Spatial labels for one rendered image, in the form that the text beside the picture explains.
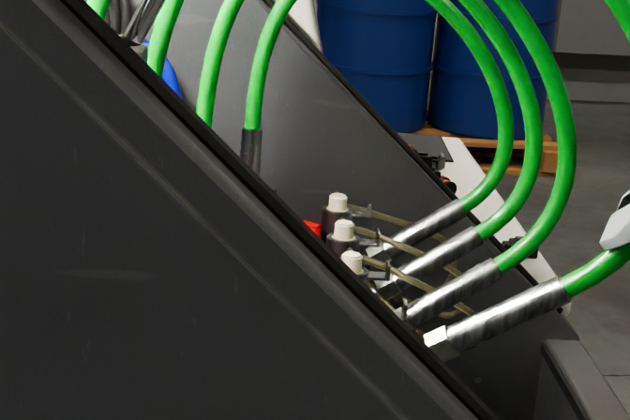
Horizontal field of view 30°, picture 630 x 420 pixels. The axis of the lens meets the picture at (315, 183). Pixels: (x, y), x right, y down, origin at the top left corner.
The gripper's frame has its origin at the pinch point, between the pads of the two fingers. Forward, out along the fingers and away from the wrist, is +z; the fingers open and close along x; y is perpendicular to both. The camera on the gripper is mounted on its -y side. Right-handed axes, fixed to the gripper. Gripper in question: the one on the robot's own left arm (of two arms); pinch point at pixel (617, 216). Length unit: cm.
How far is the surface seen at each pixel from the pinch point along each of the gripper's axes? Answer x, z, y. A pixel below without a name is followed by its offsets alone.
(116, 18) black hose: 13.2, 30.3, -34.8
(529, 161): 20.5, 13.7, -3.1
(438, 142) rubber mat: 90, 63, -5
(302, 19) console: 30.1, 27.3, -25.5
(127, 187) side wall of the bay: -33.1, -3.7, -18.2
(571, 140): 14.9, 6.7, -3.2
